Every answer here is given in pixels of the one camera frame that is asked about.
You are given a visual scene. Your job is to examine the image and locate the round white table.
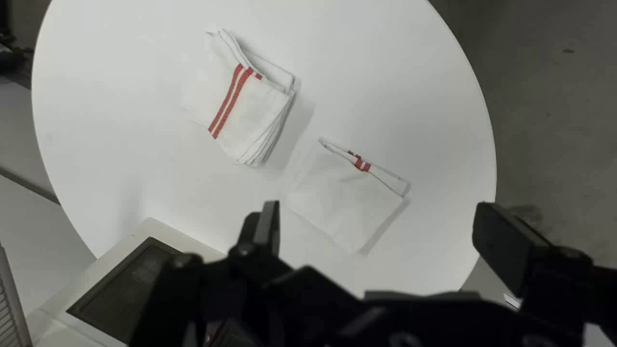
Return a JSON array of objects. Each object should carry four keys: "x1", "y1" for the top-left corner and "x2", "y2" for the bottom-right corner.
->
[{"x1": 32, "y1": 0, "x2": 495, "y2": 292}]

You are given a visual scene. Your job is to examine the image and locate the folded white towel red stripes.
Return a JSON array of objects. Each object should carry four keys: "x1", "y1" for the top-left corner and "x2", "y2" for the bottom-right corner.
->
[{"x1": 181, "y1": 28, "x2": 296, "y2": 167}]

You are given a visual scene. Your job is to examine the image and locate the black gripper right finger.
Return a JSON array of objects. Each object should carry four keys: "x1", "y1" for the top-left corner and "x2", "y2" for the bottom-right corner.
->
[{"x1": 472, "y1": 202, "x2": 553, "y2": 296}]

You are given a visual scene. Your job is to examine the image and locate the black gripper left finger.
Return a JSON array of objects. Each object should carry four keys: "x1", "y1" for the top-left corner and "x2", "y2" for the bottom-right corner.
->
[{"x1": 231, "y1": 200, "x2": 279, "y2": 267}]

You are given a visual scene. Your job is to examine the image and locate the left ribbed glass cabinet door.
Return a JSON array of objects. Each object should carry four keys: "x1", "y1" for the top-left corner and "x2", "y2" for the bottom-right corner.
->
[{"x1": 67, "y1": 236, "x2": 192, "y2": 347}]

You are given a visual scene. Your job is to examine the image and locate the folded white towel small red mark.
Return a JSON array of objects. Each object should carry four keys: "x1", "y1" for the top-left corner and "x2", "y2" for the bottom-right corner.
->
[{"x1": 289, "y1": 138, "x2": 410, "y2": 252}]

